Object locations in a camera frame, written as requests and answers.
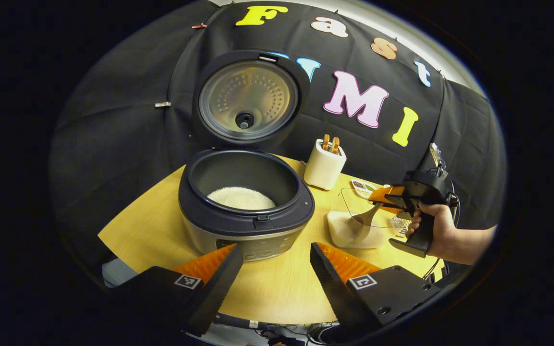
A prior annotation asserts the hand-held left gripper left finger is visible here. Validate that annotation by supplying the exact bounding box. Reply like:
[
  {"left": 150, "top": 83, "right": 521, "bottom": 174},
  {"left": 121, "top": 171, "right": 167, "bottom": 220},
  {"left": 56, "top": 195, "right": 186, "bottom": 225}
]
[{"left": 113, "top": 243, "right": 245, "bottom": 337}]

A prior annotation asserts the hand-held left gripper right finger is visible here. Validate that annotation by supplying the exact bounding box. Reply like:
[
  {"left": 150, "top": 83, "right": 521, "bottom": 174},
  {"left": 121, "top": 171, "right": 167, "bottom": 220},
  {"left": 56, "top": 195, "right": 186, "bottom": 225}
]
[{"left": 310, "top": 242, "right": 443, "bottom": 337}]

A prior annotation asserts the metal wire chopstick holder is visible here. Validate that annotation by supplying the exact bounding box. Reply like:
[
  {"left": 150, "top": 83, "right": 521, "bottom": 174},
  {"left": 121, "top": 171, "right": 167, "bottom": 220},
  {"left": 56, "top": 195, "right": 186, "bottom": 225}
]
[{"left": 387, "top": 215, "right": 411, "bottom": 238}]

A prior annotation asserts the wooden spoon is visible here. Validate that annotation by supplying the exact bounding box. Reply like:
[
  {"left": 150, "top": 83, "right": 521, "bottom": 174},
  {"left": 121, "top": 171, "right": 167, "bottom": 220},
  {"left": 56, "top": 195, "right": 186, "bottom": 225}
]
[{"left": 352, "top": 202, "right": 384, "bottom": 229}]

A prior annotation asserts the dark grey rice cooker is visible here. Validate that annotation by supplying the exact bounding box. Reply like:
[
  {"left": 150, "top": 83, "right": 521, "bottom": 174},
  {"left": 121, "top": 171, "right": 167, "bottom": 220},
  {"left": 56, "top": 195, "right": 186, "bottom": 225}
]
[{"left": 178, "top": 49, "right": 315, "bottom": 262}]

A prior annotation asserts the white divided bean dish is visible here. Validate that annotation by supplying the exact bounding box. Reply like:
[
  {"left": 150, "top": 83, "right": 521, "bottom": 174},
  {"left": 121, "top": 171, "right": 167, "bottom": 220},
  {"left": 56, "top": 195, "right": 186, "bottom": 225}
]
[{"left": 351, "top": 179, "right": 376, "bottom": 198}]

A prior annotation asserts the clear glass container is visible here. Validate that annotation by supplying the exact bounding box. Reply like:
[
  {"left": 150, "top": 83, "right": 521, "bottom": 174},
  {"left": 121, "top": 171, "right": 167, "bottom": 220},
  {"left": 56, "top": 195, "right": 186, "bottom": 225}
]
[{"left": 327, "top": 187, "right": 412, "bottom": 249}]

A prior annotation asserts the white toaster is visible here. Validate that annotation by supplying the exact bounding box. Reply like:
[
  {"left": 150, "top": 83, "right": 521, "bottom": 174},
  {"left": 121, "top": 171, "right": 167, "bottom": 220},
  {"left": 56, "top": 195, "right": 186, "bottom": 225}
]
[{"left": 304, "top": 138, "right": 347, "bottom": 191}]

